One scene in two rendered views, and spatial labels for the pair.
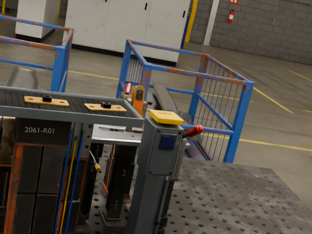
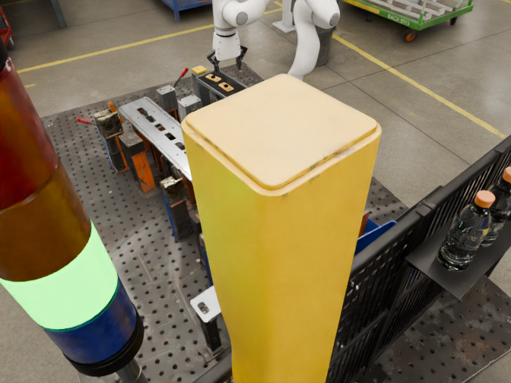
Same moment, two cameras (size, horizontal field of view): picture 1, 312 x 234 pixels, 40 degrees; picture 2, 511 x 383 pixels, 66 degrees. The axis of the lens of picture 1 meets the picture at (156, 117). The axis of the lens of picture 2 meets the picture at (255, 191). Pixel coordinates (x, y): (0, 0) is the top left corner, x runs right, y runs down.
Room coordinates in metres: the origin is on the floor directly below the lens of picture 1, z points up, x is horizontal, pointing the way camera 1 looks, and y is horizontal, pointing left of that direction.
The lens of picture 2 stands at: (1.12, 1.96, 2.14)
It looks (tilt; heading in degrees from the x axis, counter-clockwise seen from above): 44 degrees down; 257
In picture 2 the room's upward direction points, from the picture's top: 3 degrees counter-clockwise
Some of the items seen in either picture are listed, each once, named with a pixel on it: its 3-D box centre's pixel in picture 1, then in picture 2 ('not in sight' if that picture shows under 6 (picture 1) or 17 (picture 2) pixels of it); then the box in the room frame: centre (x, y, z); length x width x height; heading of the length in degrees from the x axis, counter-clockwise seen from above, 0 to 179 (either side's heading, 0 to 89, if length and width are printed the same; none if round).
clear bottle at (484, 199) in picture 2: not in sight; (467, 231); (0.60, 1.58, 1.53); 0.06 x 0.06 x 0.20
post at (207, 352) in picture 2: not in sight; (210, 329); (1.14, 1.28, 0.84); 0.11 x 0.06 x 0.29; 23
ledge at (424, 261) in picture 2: not in sight; (478, 221); (0.51, 1.53, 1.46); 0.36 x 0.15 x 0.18; 23
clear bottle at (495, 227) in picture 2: not in sight; (493, 207); (0.51, 1.54, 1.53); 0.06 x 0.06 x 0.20
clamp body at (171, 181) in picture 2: not in sight; (178, 207); (1.17, 0.68, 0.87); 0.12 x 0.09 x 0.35; 23
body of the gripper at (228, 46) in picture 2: not in sight; (226, 43); (0.85, 0.50, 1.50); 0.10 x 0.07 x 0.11; 9
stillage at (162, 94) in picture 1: (169, 112); not in sight; (3.54, -0.11, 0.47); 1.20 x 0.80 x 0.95; 13
